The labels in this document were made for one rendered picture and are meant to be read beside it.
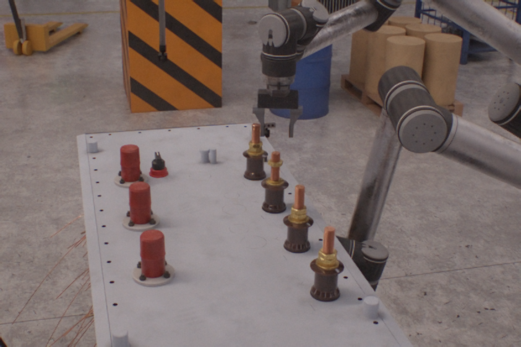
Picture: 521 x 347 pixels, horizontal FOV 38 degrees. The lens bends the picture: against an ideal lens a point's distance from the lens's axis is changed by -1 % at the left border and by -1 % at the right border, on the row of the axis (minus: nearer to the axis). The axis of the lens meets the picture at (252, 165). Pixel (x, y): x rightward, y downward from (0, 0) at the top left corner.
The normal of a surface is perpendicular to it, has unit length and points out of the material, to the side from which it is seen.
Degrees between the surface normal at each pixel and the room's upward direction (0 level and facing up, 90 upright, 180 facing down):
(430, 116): 88
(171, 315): 0
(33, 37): 90
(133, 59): 90
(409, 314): 0
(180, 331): 0
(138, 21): 90
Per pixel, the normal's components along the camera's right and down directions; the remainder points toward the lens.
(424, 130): 0.04, 0.49
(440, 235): 0.02, -0.91
